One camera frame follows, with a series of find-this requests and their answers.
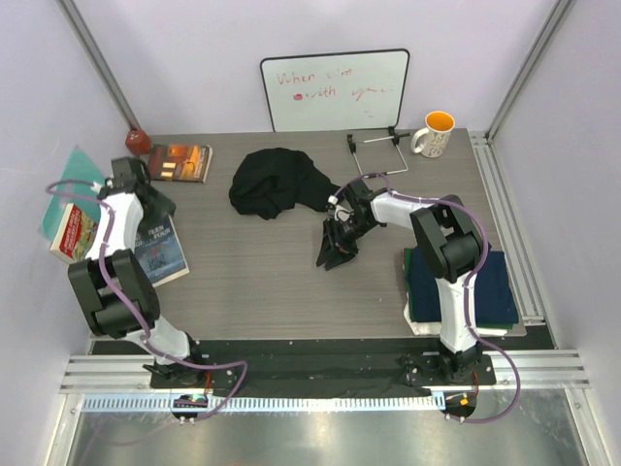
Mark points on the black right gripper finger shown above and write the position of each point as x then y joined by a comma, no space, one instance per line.
338,257
327,244

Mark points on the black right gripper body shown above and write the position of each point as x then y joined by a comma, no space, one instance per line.
347,232

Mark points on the orange brown cover book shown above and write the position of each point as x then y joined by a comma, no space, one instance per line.
179,163

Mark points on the blue cover book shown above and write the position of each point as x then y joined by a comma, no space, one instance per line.
160,254

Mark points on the black t shirt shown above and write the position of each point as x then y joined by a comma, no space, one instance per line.
271,181

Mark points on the white mug orange inside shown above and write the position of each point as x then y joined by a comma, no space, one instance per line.
431,140

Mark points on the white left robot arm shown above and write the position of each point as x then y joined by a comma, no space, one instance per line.
118,300

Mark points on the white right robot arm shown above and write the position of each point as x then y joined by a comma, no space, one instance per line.
451,246

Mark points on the red brown die block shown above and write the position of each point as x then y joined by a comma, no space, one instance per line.
138,142

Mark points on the teal plastic cutting board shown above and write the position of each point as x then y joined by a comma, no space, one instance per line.
78,166

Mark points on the red white cover book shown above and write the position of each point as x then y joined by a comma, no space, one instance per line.
75,235

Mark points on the white folded t shirt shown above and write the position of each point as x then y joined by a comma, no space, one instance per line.
422,327

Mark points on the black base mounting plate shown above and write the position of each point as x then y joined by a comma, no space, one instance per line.
348,365

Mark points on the small whiteboard with red writing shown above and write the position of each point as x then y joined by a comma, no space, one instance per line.
335,91

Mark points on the black wire book stand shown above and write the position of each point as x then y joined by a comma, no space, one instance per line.
383,153

